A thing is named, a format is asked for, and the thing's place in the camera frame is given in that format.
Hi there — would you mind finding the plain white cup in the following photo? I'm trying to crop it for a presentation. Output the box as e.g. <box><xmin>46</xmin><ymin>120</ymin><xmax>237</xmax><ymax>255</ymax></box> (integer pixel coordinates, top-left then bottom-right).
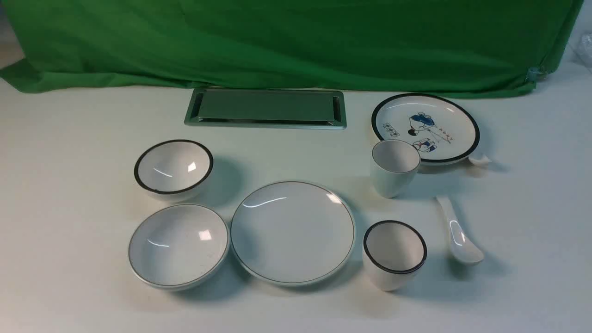
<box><xmin>371</xmin><ymin>140</ymin><xmax>421</xmax><ymax>198</ymax></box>

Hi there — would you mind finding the thin-rimmed white bowl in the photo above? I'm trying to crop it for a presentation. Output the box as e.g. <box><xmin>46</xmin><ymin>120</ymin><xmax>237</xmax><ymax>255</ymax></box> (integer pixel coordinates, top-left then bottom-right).
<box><xmin>128</xmin><ymin>203</ymin><xmax>231</xmax><ymax>291</ymax></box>

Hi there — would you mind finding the white ceramic spoon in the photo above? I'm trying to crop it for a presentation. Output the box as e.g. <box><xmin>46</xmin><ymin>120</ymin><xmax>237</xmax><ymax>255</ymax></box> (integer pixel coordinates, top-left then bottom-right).
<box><xmin>436</xmin><ymin>195</ymin><xmax>485</xmax><ymax>266</ymax></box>

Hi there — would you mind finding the large white plate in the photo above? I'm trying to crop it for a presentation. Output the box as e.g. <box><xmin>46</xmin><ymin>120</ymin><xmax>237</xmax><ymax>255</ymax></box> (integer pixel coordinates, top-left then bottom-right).
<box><xmin>229</xmin><ymin>181</ymin><xmax>357</xmax><ymax>288</ymax></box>

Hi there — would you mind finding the black-rimmed white bowl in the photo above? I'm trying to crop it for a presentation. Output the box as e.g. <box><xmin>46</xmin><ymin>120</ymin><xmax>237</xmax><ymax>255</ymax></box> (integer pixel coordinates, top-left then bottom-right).
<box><xmin>133</xmin><ymin>139</ymin><xmax>215</xmax><ymax>203</ymax></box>

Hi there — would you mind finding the black-rimmed white cup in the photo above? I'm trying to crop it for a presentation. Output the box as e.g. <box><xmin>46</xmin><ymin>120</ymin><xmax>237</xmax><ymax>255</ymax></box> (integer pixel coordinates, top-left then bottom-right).
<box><xmin>362</xmin><ymin>221</ymin><xmax>428</xmax><ymax>292</ymax></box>

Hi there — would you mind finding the illustrated black-rimmed plate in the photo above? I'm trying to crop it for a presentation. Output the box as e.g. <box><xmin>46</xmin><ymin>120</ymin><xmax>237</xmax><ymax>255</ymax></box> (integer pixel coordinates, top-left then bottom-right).
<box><xmin>371</xmin><ymin>93</ymin><xmax>481</xmax><ymax>166</ymax></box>

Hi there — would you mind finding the green backdrop cloth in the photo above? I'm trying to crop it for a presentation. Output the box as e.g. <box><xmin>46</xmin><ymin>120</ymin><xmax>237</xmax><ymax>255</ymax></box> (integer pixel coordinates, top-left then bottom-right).
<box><xmin>1</xmin><ymin>0</ymin><xmax>583</xmax><ymax>99</ymax></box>

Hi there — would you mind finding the blue clip on cloth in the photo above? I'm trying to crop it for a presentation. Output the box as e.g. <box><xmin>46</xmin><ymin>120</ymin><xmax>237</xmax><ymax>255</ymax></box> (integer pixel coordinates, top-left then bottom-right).
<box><xmin>525</xmin><ymin>66</ymin><xmax>548</xmax><ymax>83</ymax></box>

